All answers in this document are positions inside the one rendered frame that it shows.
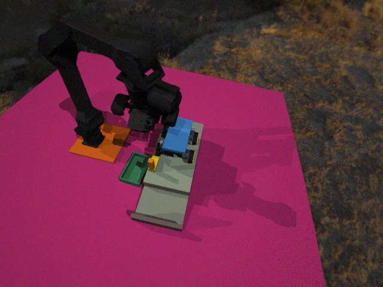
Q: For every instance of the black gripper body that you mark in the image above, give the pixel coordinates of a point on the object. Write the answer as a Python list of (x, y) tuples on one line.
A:
[(120, 103)]

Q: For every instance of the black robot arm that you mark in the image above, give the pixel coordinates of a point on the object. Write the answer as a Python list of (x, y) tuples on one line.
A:
[(134, 58)]

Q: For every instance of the grey ramp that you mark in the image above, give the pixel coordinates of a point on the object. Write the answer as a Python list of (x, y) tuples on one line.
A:
[(165, 194)]

